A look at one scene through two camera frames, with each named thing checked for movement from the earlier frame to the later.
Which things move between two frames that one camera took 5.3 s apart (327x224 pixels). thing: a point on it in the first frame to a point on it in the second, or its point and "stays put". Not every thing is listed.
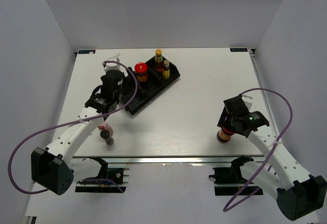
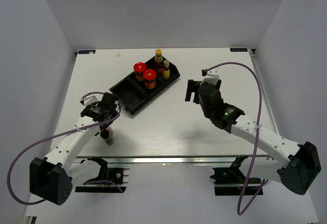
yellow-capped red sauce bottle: x=158 y=62 stays put
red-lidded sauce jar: x=224 y=134 to x=149 y=76
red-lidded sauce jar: x=141 y=70 stays put
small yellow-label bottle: x=166 y=71 stays put
